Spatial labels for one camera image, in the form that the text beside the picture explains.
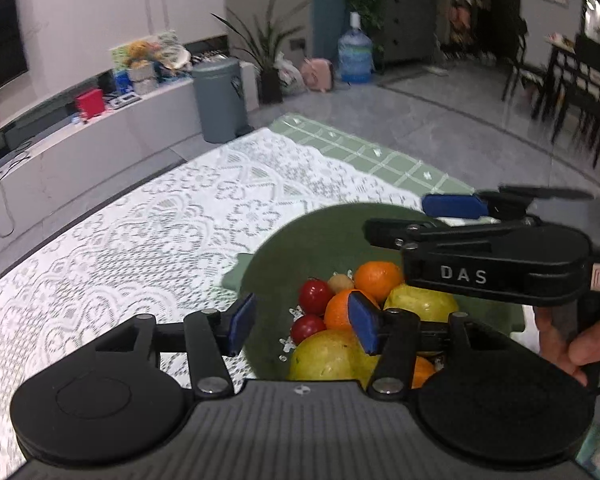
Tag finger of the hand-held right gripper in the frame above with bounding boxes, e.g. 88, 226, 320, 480
422, 186, 596, 222
364, 216, 541, 253

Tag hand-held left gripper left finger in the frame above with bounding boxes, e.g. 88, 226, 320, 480
94, 292, 258, 398

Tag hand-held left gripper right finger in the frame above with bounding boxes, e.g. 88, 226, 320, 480
347, 290, 513, 400

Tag orange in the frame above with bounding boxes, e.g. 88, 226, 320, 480
354, 261, 405, 303
324, 290, 381, 332
410, 355, 437, 390

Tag brown kiwi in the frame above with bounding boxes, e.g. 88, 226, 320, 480
327, 272, 356, 293

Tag yellow-green pear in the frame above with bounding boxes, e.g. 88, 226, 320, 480
287, 329, 381, 381

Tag red apple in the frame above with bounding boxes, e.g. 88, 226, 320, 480
299, 280, 333, 315

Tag green plastic bowl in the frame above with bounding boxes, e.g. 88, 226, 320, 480
222, 202, 528, 381

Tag person's right hand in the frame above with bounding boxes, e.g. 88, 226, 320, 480
534, 292, 600, 387

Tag yellow pear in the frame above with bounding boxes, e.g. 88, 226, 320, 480
382, 284, 460, 323

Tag green checked tablecloth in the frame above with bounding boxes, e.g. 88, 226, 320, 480
270, 114, 478, 201

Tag white lace tablecloth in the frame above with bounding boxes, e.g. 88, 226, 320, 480
0, 127, 476, 471

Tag black dining chair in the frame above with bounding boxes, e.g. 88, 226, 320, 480
502, 17, 546, 106

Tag dark dining table and chairs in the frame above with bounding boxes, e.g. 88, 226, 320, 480
530, 35, 600, 168

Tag pink bag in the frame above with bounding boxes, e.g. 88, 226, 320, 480
300, 57, 336, 93

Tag blue water jug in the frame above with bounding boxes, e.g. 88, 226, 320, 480
337, 11, 374, 84

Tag white plastic bag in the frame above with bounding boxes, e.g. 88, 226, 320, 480
275, 53, 306, 96

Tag dark dining table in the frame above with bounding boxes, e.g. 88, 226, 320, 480
545, 32, 600, 111

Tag dark drawer cabinet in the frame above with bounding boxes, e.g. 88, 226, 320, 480
377, 0, 438, 66

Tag potted long-leaf plant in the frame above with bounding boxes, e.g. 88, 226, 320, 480
211, 0, 311, 106

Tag grey trash bin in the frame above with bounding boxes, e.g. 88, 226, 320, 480
191, 57, 251, 144

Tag white marble television console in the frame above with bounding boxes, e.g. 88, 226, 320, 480
0, 60, 261, 266

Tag red box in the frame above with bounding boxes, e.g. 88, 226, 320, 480
75, 88, 106, 122

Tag brown teddy bear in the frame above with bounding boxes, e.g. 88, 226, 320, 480
127, 40, 163, 68

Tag black cables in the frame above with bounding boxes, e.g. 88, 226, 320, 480
0, 140, 36, 191

